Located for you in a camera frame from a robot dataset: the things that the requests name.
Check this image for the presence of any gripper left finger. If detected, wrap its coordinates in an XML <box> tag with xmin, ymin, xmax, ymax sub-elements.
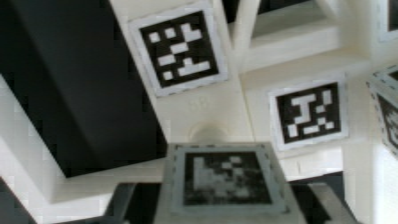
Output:
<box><xmin>60</xmin><ymin>183</ymin><xmax>159</xmax><ymax>224</ymax></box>

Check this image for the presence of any white chair leg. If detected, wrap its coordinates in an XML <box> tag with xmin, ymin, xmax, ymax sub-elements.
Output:
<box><xmin>154</xmin><ymin>143</ymin><xmax>307</xmax><ymax>224</ymax></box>
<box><xmin>367</xmin><ymin>65</ymin><xmax>398</xmax><ymax>155</ymax></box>

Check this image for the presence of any white U-shaped fence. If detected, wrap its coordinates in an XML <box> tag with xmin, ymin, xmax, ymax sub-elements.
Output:
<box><xmin>0</xmin><ymin>76</ymin><xmax>163</xmax><ymax>224</ymax></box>

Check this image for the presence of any white chair back piece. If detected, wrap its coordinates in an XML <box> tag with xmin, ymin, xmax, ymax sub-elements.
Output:
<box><xmin>108</xmin><ymin>0</ymin><xmax>398</xmax><ymax>144</ymax></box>

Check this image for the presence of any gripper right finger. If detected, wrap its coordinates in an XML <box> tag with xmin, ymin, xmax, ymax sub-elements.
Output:
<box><xmin>289</xmin><ymin>182</ymin><xmax>360</xmax><ymax>224</ymax></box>

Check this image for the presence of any white chair seat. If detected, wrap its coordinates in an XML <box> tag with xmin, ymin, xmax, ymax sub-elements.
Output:
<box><xmin>243</xmin><ymin>55</ymin><xmax>369</xmax><ymax>180</ymax></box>

